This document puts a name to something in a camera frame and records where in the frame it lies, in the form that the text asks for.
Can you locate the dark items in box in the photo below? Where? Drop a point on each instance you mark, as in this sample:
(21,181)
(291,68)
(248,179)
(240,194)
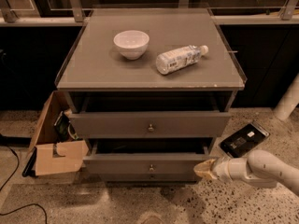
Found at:
(64,128)

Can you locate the white ceramic bowl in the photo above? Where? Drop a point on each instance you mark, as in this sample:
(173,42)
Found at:
(131,44)

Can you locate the grey wooden drawer cabinet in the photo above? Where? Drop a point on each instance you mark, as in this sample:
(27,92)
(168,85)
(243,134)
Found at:
(97,78)

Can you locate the brown cardboard box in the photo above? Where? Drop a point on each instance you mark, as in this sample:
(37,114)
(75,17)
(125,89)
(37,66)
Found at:
(49,155)

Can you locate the grey drawer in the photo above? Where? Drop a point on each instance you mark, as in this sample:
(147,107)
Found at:
(152,156)
(161,124)

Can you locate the clear plastic water bottle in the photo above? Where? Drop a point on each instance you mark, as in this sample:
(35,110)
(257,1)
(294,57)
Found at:
(177,59)

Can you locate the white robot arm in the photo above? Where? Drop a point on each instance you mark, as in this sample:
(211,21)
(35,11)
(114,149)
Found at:
(259,169)

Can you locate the black flat device box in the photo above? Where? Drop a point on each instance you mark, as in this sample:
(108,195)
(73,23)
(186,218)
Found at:
(244,140)

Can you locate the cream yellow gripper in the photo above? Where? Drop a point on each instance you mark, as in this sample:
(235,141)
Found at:
(220,169)

